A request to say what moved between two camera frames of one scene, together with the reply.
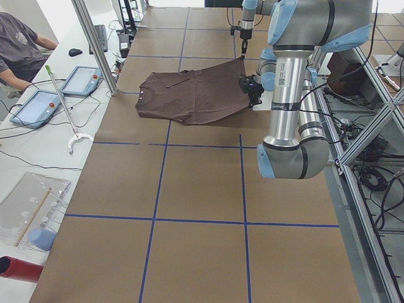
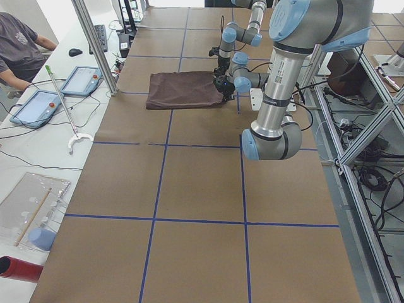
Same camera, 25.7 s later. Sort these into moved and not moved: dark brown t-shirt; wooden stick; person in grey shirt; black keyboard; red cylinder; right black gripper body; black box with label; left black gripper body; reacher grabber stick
Moved: right black gripper body; dark brown t-shirt; left black gripper body
Not moved: person in grey shirt; red cylinder; reacher grabber stick; black box with label; wooden stick; black keyboard
